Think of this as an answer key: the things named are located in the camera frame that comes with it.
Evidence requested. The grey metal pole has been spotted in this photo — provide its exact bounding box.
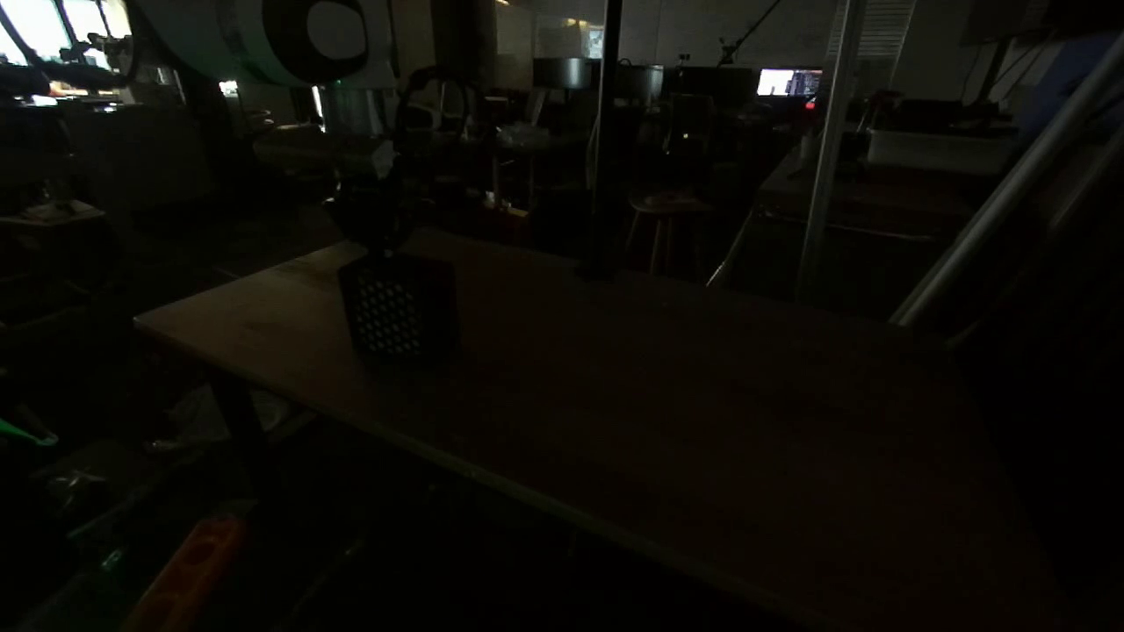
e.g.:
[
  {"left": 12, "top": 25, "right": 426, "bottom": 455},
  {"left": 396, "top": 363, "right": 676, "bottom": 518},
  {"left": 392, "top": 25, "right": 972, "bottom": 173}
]
[{"left": 796, "top": 0, "right": 869, "bottom": 301}]

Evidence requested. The black mesh box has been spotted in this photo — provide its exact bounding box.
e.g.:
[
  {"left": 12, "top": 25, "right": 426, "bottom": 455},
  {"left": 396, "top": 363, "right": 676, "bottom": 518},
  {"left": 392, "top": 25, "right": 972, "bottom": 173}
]
[{"left": 337, "top": 252, "right": 457, "bottom": 363}]

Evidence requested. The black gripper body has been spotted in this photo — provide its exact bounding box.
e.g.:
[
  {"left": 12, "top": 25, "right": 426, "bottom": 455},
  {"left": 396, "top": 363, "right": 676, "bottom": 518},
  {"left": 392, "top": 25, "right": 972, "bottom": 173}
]
[{"left": 326, "top": 141, "right": 419, "bottom": 252}]

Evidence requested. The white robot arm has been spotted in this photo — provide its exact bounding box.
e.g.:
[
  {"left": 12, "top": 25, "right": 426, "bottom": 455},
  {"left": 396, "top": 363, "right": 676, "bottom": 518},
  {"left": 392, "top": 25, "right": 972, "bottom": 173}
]
[{"left": 139, "top": 0, "right": 413, "bottom": 252}]

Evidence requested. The lit computer monitor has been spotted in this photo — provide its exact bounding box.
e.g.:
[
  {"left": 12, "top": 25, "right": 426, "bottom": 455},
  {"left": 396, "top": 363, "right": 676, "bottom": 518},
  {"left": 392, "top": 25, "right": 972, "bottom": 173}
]
[{"left": 755, "top": 65, "right": 821, "bottom": 98}]

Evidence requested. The wooden stool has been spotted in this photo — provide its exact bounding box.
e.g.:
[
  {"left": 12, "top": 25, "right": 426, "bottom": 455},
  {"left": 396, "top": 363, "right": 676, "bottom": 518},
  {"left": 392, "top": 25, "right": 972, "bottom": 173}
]
[{"left": 625, "top": 194, "right": 710, "bottom": 273}]

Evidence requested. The orange tool on floor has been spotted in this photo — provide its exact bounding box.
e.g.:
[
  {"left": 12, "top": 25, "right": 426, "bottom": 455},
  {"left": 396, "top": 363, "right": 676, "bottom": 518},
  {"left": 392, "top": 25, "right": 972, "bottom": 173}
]
[{"left": 122, "top": 511, "right": 249, "bottom": 632}]

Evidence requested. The slanted metal bar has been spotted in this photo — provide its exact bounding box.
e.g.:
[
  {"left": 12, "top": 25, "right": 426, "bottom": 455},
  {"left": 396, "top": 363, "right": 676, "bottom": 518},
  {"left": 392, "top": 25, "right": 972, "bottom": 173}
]
[{"left": 893, "top": 36, "right": 1124, "bottom": 325}]

